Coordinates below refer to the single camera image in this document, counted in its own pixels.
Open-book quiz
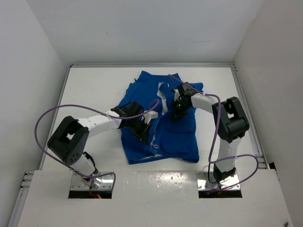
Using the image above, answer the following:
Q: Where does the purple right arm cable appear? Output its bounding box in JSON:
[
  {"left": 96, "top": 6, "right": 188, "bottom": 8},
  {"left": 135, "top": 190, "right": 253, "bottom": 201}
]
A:
[{"left": 168, "top": 74, "right": 259, "bottom": 192}]

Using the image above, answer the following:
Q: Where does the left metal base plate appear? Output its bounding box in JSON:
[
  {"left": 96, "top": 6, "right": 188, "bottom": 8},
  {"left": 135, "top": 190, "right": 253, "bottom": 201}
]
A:
[{"left": 70, "top": 172, "right": 115, "bottom": 191}]

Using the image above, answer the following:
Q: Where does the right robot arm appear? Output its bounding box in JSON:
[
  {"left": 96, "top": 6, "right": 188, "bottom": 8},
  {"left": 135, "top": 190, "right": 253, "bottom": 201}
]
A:
[{"left": 172, "top": 83, "right": 250, "bottom": 184}]

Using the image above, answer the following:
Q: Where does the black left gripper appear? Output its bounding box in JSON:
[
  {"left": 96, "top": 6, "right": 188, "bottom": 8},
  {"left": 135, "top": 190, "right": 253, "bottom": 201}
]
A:
[{"left": 128, "top": 116, "right": 152, "bottom": 145}]

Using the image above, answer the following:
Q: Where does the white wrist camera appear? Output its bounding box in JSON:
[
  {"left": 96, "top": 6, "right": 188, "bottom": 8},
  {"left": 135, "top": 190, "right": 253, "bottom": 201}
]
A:
[
  {"left": 173, "top": 89, "right": 180, "bottom": 101},
  {"left": 143, "top": 111, "right": 158, "bottom": 124}
]

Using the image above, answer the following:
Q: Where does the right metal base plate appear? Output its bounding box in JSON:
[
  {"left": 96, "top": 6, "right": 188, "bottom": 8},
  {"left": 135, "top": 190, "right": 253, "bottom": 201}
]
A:
[{"left": 196, "top": 172, "right": 241, "bottom": 192}]

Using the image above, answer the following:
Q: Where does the blue zip jacket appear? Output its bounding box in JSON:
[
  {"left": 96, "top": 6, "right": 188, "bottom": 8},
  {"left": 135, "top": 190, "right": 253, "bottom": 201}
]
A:
[{"left": 119, "top": 71, "right": 199, "bottom": 165}]

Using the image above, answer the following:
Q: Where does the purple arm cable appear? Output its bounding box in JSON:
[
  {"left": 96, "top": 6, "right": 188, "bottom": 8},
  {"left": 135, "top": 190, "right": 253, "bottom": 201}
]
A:
[
  {"left": 168, "top": 74, "right": 259, "bottom": 192},
  {"left": 35, "top": 98, "right": 160, "bottom": 197}
]

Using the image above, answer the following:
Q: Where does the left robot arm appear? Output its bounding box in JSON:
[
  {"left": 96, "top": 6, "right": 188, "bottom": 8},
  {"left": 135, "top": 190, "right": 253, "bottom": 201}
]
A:
[{"left": 47, "top": 101, "right": 158, "bottom": 183}]

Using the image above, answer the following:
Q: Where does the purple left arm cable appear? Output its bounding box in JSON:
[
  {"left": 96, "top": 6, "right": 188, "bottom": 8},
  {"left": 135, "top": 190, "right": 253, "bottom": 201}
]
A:
[{"left": 35, "top": 98, "right": 160, "bottom": 197}]

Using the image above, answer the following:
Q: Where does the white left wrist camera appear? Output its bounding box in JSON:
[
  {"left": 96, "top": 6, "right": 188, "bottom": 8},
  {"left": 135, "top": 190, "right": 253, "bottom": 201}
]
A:
[{"left": 143, "top": 111, "right": 158, "bottom": 124}]

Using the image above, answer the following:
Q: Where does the metal base plate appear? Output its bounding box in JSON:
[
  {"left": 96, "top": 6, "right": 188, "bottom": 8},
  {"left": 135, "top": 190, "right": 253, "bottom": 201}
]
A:
[
  {"left": 70, "top": 172, "right": 115, "bottom": 191},
  {"left": 196, "top": 172, "right": 241, "bottom": 192}
]

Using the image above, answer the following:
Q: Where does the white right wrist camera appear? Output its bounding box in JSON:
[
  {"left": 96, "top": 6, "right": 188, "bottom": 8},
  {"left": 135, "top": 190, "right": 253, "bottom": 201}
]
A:
[{"left": 173, "top": 89, "right": 180, "bottom": 101}]

